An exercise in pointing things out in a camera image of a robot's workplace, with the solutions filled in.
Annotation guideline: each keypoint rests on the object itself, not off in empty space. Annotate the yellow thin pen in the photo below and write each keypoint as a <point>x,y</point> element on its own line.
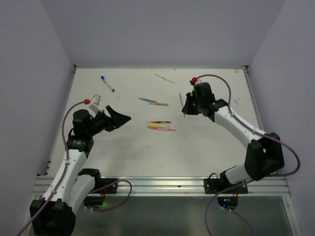
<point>164,78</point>

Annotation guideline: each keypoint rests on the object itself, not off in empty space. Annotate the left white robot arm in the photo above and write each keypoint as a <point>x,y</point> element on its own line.
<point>55,213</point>

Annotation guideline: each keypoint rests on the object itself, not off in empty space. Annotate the green thin pen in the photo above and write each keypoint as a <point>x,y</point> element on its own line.
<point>182,105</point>

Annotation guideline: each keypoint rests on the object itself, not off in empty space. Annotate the fat yellow highlighter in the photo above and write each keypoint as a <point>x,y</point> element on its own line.
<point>158,125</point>

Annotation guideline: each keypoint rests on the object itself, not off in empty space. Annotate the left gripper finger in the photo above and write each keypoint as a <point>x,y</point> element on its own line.
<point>119,119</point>
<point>111,111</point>

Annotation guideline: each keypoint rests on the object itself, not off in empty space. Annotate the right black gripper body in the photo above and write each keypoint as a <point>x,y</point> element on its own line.
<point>200,103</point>

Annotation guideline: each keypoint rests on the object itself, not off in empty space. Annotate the dark red pen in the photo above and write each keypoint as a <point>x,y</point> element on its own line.
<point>160,122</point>

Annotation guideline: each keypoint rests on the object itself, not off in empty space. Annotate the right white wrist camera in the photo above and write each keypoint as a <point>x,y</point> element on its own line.
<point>195,89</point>

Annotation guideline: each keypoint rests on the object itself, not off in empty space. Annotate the blue highlighter pen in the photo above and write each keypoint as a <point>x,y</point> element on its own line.
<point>147,100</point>

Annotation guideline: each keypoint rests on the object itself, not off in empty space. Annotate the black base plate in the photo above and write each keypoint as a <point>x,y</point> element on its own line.
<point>105,186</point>
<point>214,186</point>

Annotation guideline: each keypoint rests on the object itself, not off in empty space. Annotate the yellow gold highlighter pen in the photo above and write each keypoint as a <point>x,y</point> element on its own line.
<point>158,104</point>

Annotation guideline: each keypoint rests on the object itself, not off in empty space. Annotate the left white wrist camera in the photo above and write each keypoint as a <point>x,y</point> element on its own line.
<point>94,104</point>

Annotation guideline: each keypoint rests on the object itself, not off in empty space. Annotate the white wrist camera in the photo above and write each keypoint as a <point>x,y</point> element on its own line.
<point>195,89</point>
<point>94,104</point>

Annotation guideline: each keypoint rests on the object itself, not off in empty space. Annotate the blue white marker pen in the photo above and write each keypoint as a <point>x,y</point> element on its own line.
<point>107,84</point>

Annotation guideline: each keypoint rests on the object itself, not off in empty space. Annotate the aluminium front rail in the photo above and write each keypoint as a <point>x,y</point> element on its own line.
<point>194,186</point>

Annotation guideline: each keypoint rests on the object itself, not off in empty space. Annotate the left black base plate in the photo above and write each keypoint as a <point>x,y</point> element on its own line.
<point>105,186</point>

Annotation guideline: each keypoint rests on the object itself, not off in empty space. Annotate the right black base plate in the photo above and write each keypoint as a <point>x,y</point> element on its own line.
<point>214,186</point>

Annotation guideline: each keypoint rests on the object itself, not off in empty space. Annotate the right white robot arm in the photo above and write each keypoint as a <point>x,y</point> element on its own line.
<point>264,154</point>

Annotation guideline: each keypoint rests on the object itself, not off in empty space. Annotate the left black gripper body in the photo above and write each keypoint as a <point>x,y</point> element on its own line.
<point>100,123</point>

